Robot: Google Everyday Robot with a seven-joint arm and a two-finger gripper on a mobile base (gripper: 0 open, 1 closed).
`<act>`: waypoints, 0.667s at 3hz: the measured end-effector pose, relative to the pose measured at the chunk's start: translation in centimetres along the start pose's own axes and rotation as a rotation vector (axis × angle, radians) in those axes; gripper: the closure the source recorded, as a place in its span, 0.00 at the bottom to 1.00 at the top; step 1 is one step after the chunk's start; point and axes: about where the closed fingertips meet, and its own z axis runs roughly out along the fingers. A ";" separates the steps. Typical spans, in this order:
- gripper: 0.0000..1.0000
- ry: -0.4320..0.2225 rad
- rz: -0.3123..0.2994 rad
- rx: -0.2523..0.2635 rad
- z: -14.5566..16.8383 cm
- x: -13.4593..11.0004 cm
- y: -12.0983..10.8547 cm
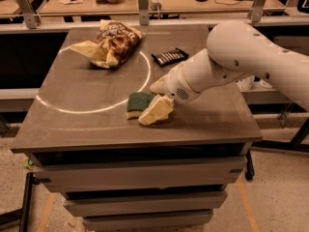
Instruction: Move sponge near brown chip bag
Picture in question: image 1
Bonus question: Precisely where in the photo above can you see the green and yellow sponge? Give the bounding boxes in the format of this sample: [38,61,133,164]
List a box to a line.
[126,92,155,119]

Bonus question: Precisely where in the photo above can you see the grey drawer cabinet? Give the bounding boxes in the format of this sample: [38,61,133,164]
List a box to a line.
[13,24,262,231]

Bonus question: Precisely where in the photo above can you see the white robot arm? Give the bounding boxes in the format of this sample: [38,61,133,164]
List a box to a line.
[151,20,309,110]

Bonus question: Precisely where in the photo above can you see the white plastic bottle left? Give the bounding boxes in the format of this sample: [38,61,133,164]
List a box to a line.
[237,75,255,91]

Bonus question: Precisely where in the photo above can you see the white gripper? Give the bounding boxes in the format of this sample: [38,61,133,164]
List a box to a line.
[138,62,200,126]

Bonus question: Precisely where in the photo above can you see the white power strip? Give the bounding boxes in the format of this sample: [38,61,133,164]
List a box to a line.
[148,0,161,11]

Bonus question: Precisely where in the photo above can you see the brown chip bag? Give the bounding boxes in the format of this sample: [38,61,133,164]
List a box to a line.
[70,19,144,69]

